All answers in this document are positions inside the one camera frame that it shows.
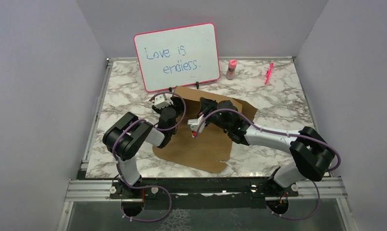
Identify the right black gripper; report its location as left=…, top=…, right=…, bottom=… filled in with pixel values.
left=197, top=98, right=230, bottom=132

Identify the brown cardboard box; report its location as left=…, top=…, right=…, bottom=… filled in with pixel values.
left=152, top=86, right=257, bottom=173

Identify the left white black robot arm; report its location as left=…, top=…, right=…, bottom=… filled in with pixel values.
left=103, top=92, right=187, bottom=198

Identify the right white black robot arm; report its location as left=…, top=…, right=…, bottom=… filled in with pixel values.
left=188, top=97, right=340, bottom=196

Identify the pink-capped spray bottle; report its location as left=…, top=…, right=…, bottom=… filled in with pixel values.
left=225, top=59, right=237, bottom=80

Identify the pink-framed whiteboard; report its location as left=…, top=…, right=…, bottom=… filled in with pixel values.
left=133, top=23, right=221, bottom=92

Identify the pink marker pen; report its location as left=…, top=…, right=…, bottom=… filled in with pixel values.
left=264, top=63, right=274, bottom=85

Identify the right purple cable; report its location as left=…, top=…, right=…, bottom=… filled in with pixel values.
left=193, top=108, right=342, bottom=221

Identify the purple cable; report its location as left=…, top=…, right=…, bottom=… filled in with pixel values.
left=112, top=90, right=187, bottom=223
left=193, top=108, right=342, bottom=221

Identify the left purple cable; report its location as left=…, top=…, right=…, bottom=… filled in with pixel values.
left=112, top=90, right=187, bottom=223

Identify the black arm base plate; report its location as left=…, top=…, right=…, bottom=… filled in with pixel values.
left=109, top=177, right=298, bottom=210

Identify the aluminium table frame rail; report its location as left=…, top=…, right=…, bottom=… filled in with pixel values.
left=58, top=58, right=355, bottom=231

